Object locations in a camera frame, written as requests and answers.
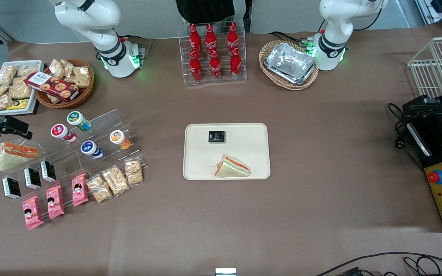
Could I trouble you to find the green gum bottle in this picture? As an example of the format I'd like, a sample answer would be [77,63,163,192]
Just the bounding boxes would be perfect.
[67,111,92,132]

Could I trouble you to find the red gum bottle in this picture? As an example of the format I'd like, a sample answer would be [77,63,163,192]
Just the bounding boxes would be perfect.
[50,123,78,145]

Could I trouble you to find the blue gum bottle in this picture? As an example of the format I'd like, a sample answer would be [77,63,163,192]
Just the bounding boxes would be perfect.
[80,140,105,160]

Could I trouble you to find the orange gum bottle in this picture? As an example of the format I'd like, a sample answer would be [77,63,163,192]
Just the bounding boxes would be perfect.
[109,130,132,150]

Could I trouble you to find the beige plastic tray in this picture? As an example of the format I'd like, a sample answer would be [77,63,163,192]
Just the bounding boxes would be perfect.
[182,123,272,181]

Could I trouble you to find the yellow snack packet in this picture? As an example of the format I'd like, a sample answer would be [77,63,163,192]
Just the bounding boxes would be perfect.
[6,99,30,111]

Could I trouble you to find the wrapped triangle sandwich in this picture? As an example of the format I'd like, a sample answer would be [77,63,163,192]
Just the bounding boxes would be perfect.
[0,141,40,172]
[214,154,251,179]

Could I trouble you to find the white rectangular dish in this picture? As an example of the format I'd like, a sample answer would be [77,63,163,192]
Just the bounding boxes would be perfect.
[0,60,45,117]

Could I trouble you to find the small black box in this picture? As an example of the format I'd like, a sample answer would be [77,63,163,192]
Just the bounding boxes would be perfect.
[40,160,57,183]
[23,168,42,190]
[1,177,22,200]

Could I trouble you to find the red cookie box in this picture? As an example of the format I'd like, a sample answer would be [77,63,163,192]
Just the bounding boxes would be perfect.
[23,71,80,102]

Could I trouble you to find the dark brown wicker basket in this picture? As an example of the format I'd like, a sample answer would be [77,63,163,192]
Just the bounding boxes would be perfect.
[35,58,95,109]

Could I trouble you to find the pink snack pack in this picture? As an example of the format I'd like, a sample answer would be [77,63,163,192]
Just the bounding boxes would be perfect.
[71,172,90,207]
[21,195,45,231]
[45,185,66,220]

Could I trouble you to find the clear acrylic stepped stand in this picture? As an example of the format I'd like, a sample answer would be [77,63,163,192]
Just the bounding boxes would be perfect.
[0,109,147,203]

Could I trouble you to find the stacked foil containers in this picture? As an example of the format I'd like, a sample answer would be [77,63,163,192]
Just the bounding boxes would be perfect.
[264,42,318,86]

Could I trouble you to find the clear acrylic bottle rack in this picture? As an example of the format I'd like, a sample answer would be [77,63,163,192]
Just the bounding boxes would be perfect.
[178,20,248,86]

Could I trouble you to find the red cola bottle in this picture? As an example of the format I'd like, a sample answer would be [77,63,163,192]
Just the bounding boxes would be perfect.
[227,22,240,51]
[229,47,242,79]
[189,23,203,53]
[189,50,203,83]
[209,49,222,81]
[205,23,218,53]

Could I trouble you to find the light wicker basket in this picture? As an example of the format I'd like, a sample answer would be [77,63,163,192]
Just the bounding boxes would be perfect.
[259,40,320,91]

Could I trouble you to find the black square snack packet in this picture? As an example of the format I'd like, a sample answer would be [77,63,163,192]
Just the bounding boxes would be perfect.
[208,130,226,144]

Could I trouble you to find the person in dark clothes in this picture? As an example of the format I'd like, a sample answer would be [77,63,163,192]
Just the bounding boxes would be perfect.
[175,0,237,26]

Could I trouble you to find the white wire basket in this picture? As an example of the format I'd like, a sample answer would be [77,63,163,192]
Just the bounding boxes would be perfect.
[407,36,442,101]

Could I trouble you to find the black power cable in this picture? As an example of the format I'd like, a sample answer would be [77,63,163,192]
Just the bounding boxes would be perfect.
[388,102,426,174]

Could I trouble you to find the aluminium frame equipment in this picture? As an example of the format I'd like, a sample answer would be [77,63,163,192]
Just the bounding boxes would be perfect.
[414,0,442,34]

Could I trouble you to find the black arm base cable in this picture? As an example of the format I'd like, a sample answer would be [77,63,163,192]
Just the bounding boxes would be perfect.
[268,31,315,47]
[118,34,153,59]

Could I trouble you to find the black floor cables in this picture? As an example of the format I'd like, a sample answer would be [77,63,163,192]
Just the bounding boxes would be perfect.
[315,252,442,276]

